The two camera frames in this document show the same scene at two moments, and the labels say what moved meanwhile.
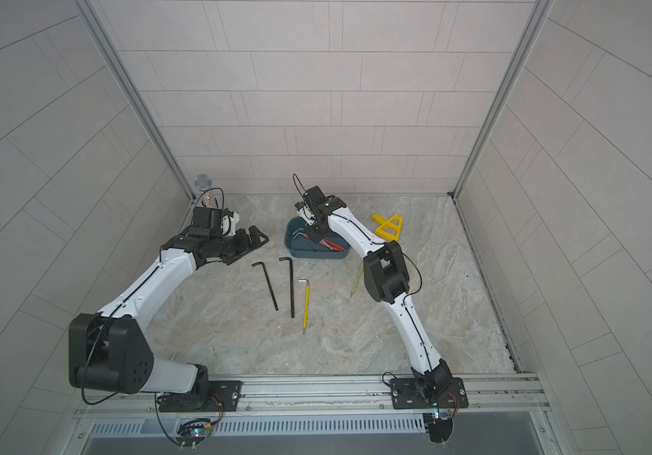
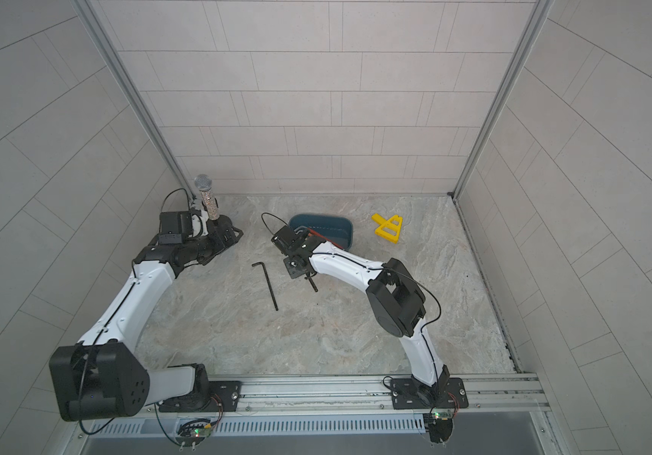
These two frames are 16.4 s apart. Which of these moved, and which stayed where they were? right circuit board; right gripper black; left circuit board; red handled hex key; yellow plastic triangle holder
Moved: right gripper black
Stayed: left circuit board; yellow plastic triangle holder; red handled hex key; right circuit board
